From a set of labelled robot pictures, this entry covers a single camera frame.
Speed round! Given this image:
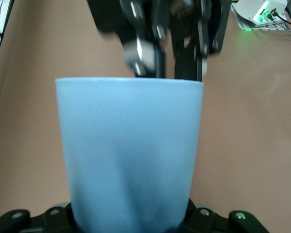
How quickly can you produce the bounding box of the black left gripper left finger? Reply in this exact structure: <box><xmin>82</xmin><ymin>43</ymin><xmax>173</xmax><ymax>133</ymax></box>
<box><xmin>0</xmin><ymin>202</ymin><xmax>83</xmax><ymax>233</ymax></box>

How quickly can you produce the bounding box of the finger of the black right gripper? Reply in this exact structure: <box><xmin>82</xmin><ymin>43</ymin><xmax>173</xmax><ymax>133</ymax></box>
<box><xmin>174</xmin><ymin>21</ymin><xmax>210</xmax><ymax>82</ymax></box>
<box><xmin>122</xmin><ymin>26</ymin><xmax>166</xmax><ymax>79</ymax></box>

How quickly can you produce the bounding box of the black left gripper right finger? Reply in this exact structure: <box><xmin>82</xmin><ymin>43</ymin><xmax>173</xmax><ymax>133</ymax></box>
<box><xmin>169</xmin><ymin>202</ymin><xmax>268</xmax><ymax>233</ymax></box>

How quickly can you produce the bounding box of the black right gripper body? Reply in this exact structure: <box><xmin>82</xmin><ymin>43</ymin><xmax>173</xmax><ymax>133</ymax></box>
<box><xmin>87</xmin><ymin>0</ymin><xmax>232</xmax><ymax>53</ymax></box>

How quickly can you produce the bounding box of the blue plastic cup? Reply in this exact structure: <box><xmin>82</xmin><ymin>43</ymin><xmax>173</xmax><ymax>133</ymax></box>
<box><xmin>54</xmin><ymin>76</ymin><xmax>205</xmax><ymax>233</ymax></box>

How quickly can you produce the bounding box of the brown table cover sheet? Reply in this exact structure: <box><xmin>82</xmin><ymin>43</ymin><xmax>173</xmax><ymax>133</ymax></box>
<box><xmin>0</xmin><ymin>0</ymin><xmax>291</xmax><ymax>233</ymax></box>

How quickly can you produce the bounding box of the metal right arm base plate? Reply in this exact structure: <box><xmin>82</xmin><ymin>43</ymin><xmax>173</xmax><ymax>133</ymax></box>
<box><xmin>231</xmin><ymin>3</ymin><xmax>291</xmax><ymax>33</ymax></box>

